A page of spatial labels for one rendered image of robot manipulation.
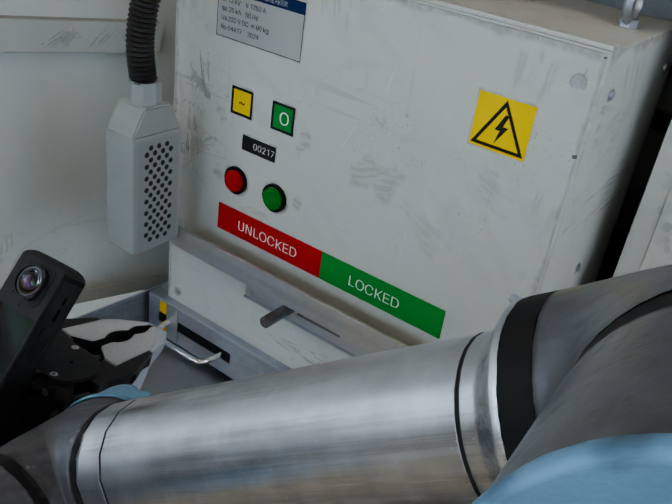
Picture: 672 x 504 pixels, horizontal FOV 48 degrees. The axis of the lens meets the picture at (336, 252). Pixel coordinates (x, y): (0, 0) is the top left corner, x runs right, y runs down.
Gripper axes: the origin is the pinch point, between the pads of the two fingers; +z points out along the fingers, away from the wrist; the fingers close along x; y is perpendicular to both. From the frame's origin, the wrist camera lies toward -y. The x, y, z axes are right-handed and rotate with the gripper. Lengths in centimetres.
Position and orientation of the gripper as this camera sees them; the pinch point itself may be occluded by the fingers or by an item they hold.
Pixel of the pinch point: (154, 328)
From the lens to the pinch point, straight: 68.4
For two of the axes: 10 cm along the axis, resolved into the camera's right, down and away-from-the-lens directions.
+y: -3.0, 9.0, 3.3
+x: 8.2, 4.1, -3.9
